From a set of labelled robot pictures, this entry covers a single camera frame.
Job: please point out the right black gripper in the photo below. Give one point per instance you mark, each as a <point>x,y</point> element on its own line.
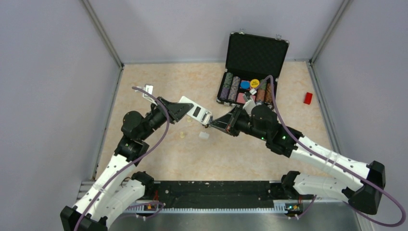
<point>226,122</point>

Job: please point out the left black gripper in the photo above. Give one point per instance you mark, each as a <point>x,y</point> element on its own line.
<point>177,110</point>

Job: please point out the white remote control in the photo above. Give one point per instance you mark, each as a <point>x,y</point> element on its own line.
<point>198,112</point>

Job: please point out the white battery cover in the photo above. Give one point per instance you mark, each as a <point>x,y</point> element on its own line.
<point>204,135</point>

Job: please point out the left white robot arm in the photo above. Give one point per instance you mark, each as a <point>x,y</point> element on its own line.
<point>104,202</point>

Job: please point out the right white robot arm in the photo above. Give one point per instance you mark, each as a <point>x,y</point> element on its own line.
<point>354,182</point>

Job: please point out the red card deck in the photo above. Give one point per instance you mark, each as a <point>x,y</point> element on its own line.
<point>242,98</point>

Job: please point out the blue dealer chip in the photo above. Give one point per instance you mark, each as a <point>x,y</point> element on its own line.
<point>244,84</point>

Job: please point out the yellow dealer chip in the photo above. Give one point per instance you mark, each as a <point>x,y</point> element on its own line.
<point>254,83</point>

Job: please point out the black poker chip case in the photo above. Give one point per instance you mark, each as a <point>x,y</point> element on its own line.
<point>251,57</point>

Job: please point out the red block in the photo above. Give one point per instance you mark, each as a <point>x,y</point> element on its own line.
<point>308,98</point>

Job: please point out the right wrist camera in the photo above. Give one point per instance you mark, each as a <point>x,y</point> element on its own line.
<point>249,101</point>

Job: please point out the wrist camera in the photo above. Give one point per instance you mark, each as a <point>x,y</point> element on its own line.
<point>249,101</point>
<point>149,89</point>

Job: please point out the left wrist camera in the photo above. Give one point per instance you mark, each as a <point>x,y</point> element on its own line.
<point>149,89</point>

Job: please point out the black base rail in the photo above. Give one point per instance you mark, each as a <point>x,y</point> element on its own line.
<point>218,197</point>

